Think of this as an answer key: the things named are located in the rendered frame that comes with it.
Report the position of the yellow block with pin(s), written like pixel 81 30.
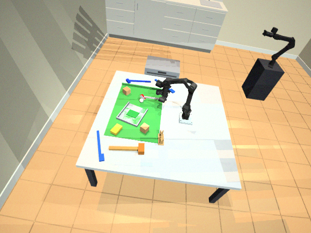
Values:
pixel 115 130

